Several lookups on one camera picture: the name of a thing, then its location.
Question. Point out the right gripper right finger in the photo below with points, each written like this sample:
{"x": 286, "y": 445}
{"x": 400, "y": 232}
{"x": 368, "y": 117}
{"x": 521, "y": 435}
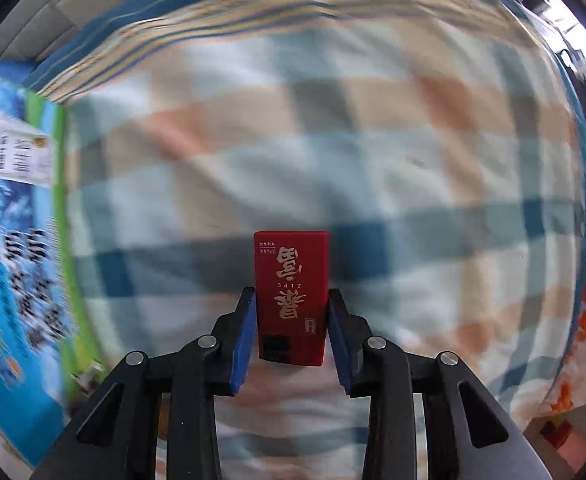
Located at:
{"x": 468, "y": 433}

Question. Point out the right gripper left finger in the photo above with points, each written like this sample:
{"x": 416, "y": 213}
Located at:
{"x": 114, "y": 435}

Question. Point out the red rectangular box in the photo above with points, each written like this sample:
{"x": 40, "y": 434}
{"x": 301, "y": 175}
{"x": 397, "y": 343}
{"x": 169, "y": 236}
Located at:
{"x": 292, "y": 283}

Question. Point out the plaid checkered cloth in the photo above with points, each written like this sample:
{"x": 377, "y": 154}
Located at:
{"x": 438, "y": 142}

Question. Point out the milk carton cardboard box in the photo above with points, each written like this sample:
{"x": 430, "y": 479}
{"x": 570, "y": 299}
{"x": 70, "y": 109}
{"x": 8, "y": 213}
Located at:
{"x": 46, "y": 343}

